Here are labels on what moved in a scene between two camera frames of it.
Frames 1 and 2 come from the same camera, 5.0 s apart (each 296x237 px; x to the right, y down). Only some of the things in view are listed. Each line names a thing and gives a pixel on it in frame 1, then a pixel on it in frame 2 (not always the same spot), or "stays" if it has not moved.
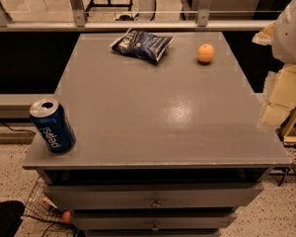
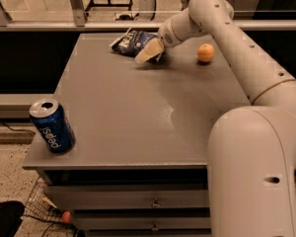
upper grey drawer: x=110 y=196 stays
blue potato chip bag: x=146 y=45 stays
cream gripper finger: x=287 y=90 → x=171 y=32
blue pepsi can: x=53 y=124 stays
